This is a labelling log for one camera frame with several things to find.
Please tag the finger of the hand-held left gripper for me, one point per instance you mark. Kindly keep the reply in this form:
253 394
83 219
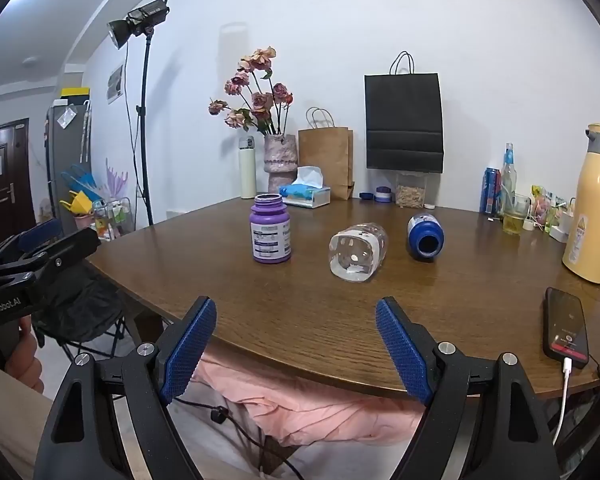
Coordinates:
40 234
70 250

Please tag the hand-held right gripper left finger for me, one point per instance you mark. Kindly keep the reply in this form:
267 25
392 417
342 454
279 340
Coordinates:
190 355

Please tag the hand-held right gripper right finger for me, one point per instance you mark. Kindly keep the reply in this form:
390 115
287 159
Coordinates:
402 355

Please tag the clear plastic bottle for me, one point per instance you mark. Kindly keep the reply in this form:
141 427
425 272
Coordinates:
357 255

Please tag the person's left forearm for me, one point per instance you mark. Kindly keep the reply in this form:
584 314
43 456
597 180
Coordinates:
7 425

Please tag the person's left hand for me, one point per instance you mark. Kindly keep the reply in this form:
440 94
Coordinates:
26 357

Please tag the cluttered storage cart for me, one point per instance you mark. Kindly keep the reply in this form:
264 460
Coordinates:
112 217

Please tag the black folding chair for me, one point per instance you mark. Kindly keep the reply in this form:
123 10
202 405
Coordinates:
80 305

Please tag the dark brown door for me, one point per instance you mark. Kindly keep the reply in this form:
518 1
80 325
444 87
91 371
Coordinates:
5 185

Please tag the blue clothes hangers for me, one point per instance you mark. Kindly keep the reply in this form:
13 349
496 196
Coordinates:
82 180

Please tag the grey refrigerator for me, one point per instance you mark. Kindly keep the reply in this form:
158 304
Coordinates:
65 145

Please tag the pink cloth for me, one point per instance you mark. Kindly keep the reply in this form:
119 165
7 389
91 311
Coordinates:
305 410

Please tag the blue pill bottle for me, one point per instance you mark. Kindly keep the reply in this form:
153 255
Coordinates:
426 237

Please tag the black light stand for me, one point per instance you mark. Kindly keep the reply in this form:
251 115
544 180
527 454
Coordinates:
143 135

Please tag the yellow box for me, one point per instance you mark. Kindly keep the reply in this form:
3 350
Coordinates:
75 92

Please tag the purple pill bottle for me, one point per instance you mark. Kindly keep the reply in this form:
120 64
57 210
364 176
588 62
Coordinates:
271 232

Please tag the blue and white jar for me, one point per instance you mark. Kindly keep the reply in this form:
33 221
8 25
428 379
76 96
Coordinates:
383 194

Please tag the small blue lid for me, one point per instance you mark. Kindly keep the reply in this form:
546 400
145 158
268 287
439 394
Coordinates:
366 196

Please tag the clear grain container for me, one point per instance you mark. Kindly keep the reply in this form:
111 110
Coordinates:
411 192

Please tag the black smartphone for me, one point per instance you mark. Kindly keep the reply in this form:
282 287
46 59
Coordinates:
566 325

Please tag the glass of yellow drink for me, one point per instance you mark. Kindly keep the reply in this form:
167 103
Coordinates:
514 220

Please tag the blue drink can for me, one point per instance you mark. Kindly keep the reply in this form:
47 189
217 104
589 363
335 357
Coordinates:
490 190

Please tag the blue tissue box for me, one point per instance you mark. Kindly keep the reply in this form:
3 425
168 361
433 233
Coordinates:
305 195

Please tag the white thermos bottle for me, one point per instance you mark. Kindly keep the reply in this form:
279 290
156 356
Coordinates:
247 170

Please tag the colourful snack packets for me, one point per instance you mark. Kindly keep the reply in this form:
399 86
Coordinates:
542 207

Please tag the clear spray bottle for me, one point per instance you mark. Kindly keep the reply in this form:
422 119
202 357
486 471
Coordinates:
508 180

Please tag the brown paper bag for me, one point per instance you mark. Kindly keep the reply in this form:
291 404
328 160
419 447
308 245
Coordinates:
326 160

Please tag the pink ceramic vase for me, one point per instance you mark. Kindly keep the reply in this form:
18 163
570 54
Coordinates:
280 162

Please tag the yellow thermos jug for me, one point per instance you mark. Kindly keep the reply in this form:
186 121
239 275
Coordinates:
592 220

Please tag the black paper bag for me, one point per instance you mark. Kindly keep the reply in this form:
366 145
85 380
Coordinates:
404 120

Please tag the black studio light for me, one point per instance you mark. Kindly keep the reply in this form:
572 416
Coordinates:
135 17

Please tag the dried pink roses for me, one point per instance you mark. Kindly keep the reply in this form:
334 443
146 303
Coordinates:
260 102

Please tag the wall picture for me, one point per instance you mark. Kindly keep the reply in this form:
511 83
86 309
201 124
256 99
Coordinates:
115 84

